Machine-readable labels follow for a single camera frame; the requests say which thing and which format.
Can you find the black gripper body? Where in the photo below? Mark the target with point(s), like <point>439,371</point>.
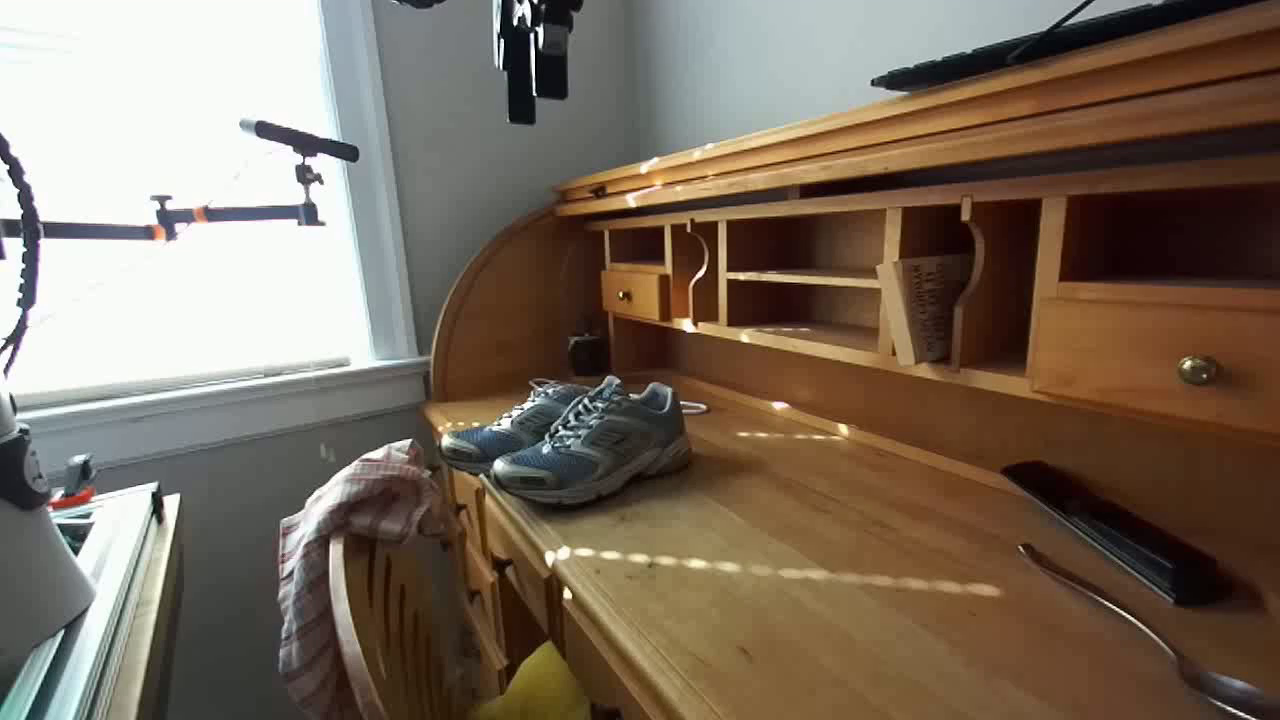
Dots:
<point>537,10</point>

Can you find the wooden chair with cloth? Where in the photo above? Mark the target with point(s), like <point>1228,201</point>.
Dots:
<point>344,534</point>

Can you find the grey blue running shoe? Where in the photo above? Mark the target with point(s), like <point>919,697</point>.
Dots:
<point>603,444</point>
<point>502,433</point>

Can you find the wooden roll-top desk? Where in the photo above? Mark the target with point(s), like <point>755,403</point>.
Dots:
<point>803,625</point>

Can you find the wooden drawer with dark knob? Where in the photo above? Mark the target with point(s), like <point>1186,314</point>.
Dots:
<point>641,296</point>

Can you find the white robot stand table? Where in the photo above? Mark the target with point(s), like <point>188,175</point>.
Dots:
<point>126,587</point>

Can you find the shiny round drawer knob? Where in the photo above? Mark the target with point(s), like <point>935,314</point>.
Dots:
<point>1196,371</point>

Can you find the silver metal spoon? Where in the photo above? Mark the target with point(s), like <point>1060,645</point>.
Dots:
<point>1134,617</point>

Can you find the red black clamp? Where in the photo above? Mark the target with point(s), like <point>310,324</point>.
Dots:
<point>72,483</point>

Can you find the white window frame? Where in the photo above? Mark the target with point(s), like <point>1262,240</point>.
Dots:
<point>384,201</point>

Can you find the black cup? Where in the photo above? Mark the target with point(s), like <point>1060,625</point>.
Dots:
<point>591,355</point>

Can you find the yellow cushion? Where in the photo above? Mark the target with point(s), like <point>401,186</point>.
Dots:
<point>541,687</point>

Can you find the black stereo camera bar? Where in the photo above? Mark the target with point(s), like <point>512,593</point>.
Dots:
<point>303,138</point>

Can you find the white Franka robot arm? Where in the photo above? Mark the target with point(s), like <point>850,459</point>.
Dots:
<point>34,587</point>

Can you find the dark round drawer knob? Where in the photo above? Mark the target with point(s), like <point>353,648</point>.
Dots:
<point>616,294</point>

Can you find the black stapler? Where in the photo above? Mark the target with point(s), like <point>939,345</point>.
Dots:
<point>1121,534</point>

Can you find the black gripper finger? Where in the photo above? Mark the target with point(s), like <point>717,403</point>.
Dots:
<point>520,80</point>
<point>554,65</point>

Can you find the wooden drawer with shiny knob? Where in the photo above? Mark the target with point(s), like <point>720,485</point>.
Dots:
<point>1106,355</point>

